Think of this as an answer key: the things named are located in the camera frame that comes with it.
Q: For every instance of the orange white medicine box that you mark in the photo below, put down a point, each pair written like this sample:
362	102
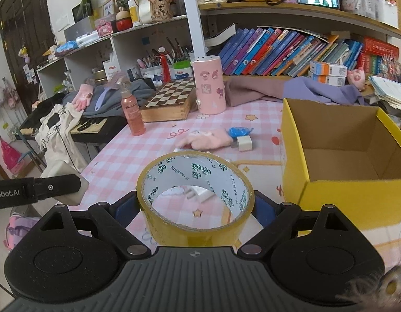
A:
337	81
328	69

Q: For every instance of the red round doll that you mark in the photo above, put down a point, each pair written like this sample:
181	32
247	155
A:
123	20

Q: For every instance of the mauve and purple cloth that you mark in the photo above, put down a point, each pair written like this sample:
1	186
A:
245	89

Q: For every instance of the red dictionary book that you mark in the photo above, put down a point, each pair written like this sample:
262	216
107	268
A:
380	48

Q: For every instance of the yellow cardboard box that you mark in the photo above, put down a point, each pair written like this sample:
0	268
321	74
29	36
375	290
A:
349	156

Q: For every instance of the white lamp pole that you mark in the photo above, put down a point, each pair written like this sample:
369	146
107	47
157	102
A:
195	28

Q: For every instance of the pink pig plush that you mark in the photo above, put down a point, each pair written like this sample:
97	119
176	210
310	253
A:
357	78

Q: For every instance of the blue packet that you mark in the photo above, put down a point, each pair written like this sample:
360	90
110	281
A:
235	132

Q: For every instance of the stack of papers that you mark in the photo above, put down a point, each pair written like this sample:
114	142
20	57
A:
387	90

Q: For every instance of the orange white medicine box lower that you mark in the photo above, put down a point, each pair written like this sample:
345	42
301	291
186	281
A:
337	81

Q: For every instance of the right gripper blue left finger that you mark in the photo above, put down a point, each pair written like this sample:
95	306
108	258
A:
127	208

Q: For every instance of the grey clothing pile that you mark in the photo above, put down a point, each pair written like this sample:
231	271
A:
102	102

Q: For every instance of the pink spray bottle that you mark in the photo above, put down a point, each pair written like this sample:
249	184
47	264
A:
131	108

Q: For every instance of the white tote bag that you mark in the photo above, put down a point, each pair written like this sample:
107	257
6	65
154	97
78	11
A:
54	137

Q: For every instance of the small white tape roll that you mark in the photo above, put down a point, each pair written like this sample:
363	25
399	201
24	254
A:
244	143

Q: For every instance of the yellow packing tape roll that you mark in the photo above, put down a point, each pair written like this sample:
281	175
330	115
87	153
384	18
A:
191	198

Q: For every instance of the wooden chess board box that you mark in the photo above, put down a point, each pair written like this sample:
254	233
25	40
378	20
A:
173	101

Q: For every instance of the pink cylindrical lamp base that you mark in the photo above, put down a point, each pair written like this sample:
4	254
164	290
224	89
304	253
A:
209	85

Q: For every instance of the pink plush glove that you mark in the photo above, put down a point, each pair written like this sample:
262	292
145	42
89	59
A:
205	140

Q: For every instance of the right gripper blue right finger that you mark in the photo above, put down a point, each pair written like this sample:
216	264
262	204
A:
265	210

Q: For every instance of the orange white medicine box upper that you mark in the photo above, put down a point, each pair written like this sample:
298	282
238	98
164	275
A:
328	69

